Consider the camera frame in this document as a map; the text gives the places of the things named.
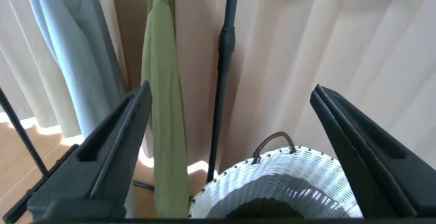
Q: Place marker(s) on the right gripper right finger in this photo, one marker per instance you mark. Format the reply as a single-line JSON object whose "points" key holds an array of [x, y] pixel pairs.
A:
{"points": [[385, 183]]}

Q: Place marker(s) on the beige curtain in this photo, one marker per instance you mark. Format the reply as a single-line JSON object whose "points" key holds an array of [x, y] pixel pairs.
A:
{"points": [[306, 64]]}

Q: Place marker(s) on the green garment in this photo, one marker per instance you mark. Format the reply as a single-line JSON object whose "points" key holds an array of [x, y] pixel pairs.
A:
{"points": [[167, 115]]}

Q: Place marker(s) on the black clothes rack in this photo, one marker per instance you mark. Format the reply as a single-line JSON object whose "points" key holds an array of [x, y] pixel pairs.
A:
{"points": [[223, 64]]}

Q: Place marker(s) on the pale grey shorts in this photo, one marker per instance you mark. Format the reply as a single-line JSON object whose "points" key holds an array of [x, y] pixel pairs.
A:
{"points": [[78, 47]]}

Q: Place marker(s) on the white laundry basket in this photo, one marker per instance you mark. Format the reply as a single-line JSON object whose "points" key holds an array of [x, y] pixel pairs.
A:
{"points": [[282, 183]]}

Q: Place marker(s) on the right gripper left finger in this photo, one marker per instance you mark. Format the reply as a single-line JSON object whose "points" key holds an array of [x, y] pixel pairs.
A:
{"points": [[98, 169]]}

